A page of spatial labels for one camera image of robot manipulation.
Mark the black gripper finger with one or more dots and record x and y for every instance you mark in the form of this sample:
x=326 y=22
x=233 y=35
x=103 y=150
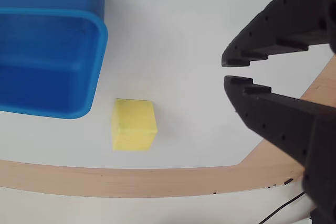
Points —
x=296 y=124
x=288 y=16

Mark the yellow cube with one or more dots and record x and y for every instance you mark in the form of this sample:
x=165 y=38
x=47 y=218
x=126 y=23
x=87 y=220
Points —
x=134 y=125

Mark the white rectangular mat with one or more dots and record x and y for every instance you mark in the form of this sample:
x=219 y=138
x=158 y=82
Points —
x=178 y=51

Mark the blue rectangular plastic bin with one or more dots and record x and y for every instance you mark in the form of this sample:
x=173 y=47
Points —
x=44 y=58

